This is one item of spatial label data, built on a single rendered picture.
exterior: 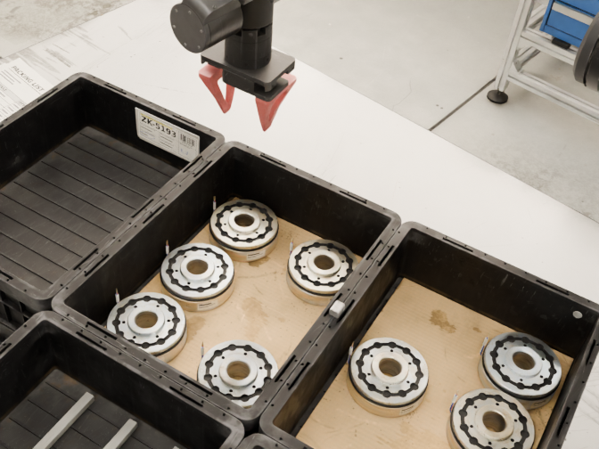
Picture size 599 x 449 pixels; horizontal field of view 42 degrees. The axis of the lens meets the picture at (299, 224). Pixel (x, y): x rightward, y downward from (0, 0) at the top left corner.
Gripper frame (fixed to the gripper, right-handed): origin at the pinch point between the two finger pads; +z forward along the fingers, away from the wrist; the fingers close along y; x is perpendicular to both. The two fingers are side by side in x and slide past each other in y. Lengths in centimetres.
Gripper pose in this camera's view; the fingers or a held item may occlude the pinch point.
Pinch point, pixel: (246, 115)
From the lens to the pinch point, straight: 104.0
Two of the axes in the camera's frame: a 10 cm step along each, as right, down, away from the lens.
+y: 8.5, 4.2, -3.2
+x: 5.2, -5.9, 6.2
